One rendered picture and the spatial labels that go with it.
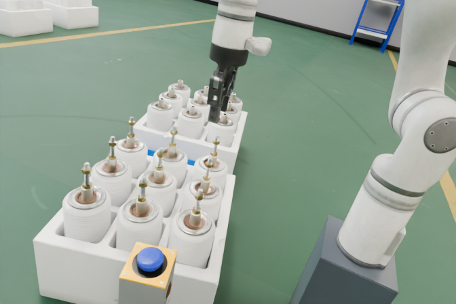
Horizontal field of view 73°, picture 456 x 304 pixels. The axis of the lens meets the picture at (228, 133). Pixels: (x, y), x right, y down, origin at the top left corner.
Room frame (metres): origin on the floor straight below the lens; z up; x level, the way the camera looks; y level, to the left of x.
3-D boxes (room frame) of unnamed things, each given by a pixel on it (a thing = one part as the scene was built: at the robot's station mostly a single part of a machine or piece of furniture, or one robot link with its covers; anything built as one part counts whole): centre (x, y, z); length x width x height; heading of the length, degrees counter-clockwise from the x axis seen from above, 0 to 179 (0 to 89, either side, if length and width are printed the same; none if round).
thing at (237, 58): (0.61, 0.03, 0.57); 0.08 x 0.08 x 0.09
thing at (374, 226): (0.48, -0.31, 0.39); 0.09 x 0.09 x 0.17; 73
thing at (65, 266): (0.62, 0.15, 0.09); 0.39 x 0.39 x 0.18; 89
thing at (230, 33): (0.61, 0.01, 0.64); 0.11 x 0.09 x 0.06; 81
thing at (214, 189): (0.62, 0.03, 0.25); 0.08 x 0.08 x 0.01
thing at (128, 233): (0.50, 0.15, 0.16); 0.10 x 0.10 x 0.18
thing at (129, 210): (0.50, 0.15, 0.25); 0.08 x 0.08 x 0.01
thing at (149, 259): (0.33, 0.08, 0.32); 0.04 x 0.04 x 0.02
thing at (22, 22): (2.43, 1.86, 0.09); 0.39 x 0.39 x 0.18; 80
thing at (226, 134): (1.03, 0.03, 0.16); 0.10 x 0.10 x 0.18
